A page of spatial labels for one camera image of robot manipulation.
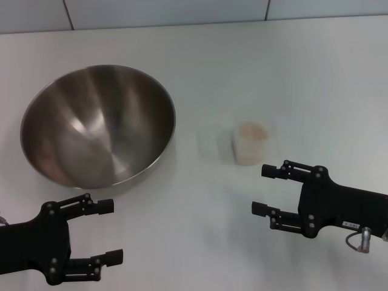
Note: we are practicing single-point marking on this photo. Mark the white rice grains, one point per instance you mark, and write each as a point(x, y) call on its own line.
point(254, 131)

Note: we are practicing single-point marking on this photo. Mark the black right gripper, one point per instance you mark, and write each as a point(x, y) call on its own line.
point(333, 203)

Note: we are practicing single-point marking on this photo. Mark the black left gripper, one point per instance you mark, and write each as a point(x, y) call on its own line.
point(33, 242)

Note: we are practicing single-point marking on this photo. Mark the clear plastic cup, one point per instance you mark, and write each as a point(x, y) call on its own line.
point(251, 156)

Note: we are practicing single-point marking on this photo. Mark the stainless steel mixing bowl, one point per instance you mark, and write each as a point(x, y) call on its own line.
point(97, 127)

